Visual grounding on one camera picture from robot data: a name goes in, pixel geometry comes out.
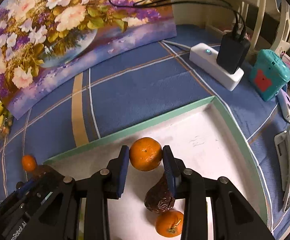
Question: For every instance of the white tray with green rim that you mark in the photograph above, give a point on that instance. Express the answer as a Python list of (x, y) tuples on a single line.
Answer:
[(202, 134)]

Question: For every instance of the white purple toy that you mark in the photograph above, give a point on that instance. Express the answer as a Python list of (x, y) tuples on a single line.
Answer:
[(284, 102)]

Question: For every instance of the dark brown date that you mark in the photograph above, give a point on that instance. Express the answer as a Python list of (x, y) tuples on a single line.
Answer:
[(159, 199), (41, 170)]

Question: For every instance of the blue plaid tablecloth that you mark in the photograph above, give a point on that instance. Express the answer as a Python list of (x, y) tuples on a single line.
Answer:
[(131, 88)]

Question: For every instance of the orange tangerine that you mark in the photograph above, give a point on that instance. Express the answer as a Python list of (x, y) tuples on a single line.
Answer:
[(145, 154), (169, 224), (29, 163)]

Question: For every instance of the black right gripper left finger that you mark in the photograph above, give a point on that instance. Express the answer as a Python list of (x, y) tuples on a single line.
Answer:
[(58, 216)]

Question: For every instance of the white power strip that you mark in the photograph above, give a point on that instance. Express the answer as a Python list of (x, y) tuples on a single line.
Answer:
[(205, 57)]

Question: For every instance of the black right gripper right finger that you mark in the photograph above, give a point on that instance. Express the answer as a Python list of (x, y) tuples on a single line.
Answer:
[(233, 216)]

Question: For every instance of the teal toy box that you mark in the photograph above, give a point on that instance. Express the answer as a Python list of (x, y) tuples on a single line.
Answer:
[(269, 74)]

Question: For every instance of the floral canvas painting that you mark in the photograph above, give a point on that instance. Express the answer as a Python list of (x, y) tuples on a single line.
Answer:
[(44, 43)]

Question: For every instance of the black power adapter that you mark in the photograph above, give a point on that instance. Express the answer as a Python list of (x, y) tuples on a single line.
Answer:
[(232, 52)]

